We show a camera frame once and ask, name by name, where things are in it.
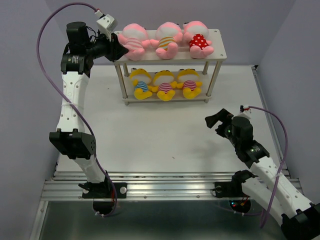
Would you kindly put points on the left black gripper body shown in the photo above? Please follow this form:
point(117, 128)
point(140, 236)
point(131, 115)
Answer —
point(99, 47)

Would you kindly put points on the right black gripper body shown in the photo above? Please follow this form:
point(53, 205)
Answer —
point(225, 129)

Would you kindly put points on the pink plush pink-striped shirt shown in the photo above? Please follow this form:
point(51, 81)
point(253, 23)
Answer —
point(135, 38)

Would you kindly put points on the yellow plush blue-striped shirt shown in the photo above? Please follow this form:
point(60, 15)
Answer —
point(141, 80)

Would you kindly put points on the yellow plush red-striped shirt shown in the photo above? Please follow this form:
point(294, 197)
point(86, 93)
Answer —
point(188, 80)

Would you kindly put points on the pink plush orange-striped shirt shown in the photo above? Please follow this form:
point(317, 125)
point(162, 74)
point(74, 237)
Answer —
point(166, 39)

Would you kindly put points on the yellow plush pink-striped shirt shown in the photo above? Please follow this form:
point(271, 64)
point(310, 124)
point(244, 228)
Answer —
point(164, 85)

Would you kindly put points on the pink plush red polka-dot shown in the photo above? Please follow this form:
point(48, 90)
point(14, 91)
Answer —
point(195, 34)

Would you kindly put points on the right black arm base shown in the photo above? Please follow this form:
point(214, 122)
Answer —
point(240, 202)

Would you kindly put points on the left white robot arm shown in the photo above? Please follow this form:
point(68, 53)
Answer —
point(70, 138)

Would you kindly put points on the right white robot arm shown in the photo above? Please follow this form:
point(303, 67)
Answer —
point(275, 180)

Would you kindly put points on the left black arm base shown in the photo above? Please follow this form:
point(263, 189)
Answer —
point(104, 196)

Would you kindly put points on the white two-tier shelf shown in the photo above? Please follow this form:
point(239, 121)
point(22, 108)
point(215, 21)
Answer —
point(208, 75)

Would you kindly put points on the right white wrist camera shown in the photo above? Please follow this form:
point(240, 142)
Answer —
point(245, 111)

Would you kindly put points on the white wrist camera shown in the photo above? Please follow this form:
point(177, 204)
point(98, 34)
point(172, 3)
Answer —
point(106, 23)
point(245, 111)

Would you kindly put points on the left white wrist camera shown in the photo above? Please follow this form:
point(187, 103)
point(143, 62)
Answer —
point(106, 23)

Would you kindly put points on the aluminium rail frame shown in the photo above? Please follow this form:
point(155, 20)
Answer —
point(164, 151)

